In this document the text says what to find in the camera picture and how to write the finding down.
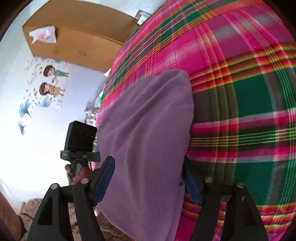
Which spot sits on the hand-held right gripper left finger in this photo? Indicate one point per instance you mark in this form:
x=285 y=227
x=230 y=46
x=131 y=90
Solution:
x=104 y=180

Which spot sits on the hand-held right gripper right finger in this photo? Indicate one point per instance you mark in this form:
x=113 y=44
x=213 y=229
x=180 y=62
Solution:
x=192 y=187

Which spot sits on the purple fleece sweater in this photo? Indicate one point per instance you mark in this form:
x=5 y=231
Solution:
x=143 y=139

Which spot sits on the person's left hand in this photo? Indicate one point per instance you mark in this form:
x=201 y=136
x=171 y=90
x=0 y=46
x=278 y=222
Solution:
x=84 y=172

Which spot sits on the cluster of small cosmetic boxes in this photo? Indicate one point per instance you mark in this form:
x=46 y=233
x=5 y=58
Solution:
x=90 y=117

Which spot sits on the green tissue pack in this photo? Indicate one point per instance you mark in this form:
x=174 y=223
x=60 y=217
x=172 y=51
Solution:
x=99 y=99

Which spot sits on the white paper carton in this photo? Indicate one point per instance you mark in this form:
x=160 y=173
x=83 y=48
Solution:
x=107 y=73

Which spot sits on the wooden wardrobe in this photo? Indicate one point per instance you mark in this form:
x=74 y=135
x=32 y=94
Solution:
x=87 y=41

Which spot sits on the wooden headboard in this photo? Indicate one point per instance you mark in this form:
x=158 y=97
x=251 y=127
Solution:
x=9 y=215

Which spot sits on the white plastic bag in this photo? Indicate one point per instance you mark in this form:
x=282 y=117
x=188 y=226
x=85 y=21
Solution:
x=44 y=34

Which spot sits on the small white cardboard box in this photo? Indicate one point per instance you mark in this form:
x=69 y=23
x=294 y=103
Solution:
x=143 y=17

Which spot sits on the white wall socket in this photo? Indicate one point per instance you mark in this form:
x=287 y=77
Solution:
x=59 y=104

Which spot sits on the cartoon couple wall sticker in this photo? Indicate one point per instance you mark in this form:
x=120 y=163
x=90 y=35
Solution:
x=46 y=88

